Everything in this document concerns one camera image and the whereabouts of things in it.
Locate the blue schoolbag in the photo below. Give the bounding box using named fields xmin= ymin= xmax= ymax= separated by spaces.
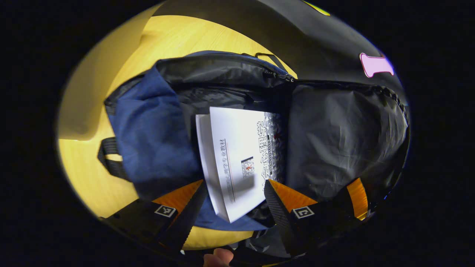
xmin=97 ymin=50 xmax=411 ymax=260

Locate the black backdrop cloth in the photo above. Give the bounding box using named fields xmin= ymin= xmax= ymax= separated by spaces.
xmin=152 ymin=0 xmax=409 ymax=93

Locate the white book with grey pattern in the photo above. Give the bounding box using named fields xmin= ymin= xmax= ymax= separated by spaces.
xmin=196 ymin=107 xmax=287 ymax=224

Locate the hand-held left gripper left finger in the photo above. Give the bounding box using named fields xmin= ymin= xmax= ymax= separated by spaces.
xmin=99 ymin=180 xmax=209 ymax=253

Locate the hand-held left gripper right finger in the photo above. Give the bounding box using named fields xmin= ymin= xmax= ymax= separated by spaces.
xmin=263 ymin=179 xmax=357 ymax=258

